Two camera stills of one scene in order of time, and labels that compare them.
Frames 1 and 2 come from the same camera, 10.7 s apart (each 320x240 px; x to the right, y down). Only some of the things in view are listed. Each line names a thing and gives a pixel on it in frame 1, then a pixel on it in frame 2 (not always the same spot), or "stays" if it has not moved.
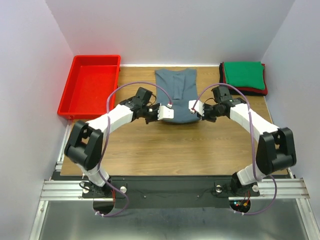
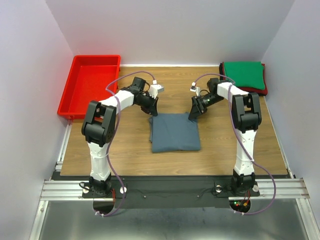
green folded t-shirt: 248,73 stays
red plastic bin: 93,78 stays
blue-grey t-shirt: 180,86 to 173,132
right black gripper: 205,117 to 197,109
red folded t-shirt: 258,90 stays
